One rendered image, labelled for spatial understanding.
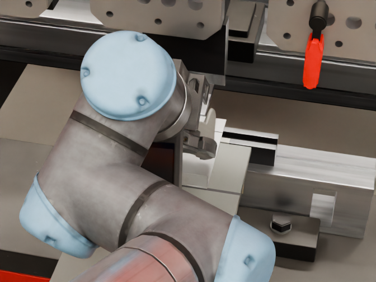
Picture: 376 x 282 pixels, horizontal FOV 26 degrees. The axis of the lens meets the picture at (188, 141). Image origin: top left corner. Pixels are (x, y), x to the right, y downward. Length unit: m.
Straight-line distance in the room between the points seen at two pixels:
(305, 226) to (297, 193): 0.05
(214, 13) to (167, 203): 0.31
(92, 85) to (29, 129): 1.96
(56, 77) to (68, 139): 2.13
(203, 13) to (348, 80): 0.42
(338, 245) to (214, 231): 0.50
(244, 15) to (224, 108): 1.46
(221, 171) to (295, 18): 0.23
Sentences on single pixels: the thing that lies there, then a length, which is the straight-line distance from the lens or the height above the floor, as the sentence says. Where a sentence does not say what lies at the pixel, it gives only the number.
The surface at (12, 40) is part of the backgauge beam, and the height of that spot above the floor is 0.93.
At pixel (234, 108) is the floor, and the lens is 2.66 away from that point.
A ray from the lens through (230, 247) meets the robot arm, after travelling 0.62.
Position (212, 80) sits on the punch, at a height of 1.09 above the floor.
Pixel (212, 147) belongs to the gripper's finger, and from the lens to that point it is 0.91.
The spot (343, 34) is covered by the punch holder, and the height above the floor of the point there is 1.21.
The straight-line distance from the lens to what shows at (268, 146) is 1.04.
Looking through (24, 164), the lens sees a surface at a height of 0.87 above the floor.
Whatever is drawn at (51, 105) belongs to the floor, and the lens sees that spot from 2.71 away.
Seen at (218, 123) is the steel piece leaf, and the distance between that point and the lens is 1.07.
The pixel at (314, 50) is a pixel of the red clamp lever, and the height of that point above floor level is 1.21.
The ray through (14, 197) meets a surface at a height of 0.88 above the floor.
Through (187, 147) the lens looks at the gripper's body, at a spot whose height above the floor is 1.11.
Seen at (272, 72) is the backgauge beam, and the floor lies 0.94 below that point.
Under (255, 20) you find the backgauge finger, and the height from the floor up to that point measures 1.02.
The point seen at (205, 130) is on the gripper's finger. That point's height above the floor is 1.08.
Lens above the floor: 1.70
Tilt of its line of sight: 42 degrees down
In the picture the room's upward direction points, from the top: straight up
